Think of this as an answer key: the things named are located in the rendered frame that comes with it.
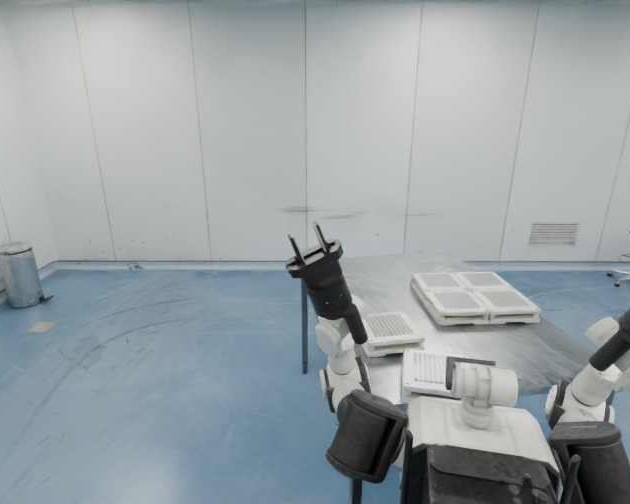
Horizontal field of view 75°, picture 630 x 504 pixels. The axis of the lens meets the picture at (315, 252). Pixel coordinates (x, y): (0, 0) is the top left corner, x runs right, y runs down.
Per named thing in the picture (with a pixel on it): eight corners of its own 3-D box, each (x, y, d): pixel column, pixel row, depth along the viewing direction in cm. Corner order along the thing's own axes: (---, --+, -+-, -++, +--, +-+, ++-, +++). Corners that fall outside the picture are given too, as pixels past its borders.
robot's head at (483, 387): (512, 424, 76) (520, 384, 73) (455, 416, 78) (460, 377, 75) (504, 400, 82) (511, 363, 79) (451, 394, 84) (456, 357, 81)
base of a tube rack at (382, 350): (353, 328, 192) (353, 323, 191) (402, 323, 196) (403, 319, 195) (368, 357, 169) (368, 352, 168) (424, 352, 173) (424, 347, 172)
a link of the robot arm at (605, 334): (686, 338, 78) (643, 372, 85) (635, 297, 85) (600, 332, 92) (652, 351, 73) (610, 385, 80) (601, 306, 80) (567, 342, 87)
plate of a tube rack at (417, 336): (353, 318, 190) (353, 314, 190) (403, 314, 194) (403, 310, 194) (368, 347, 168) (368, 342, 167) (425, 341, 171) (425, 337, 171)
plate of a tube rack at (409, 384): (403, 352, 164) (403, 347, 163) (467, 359, 159) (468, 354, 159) (402, 390, 142) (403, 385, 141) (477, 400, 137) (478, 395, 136)
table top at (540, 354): (297, 264, 281) (297, 259, 280) (447, 255, 298) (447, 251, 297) (350, 417, 142) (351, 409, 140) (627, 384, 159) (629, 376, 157)
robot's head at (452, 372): (497, 404, 74) (497, 361, 76) (448, 398, 76) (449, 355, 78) (489, 401, 80) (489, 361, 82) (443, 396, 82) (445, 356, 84)
